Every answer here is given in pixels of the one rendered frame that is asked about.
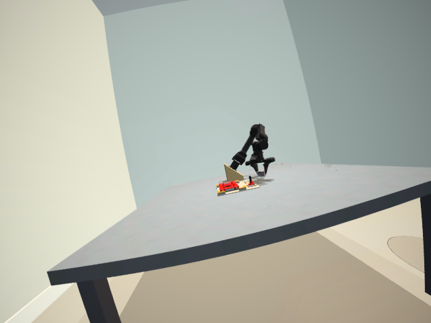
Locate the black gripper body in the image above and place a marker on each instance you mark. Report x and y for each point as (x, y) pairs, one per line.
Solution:
(266, 161)

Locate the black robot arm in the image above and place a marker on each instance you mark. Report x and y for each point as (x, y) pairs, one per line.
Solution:
(257, 132)

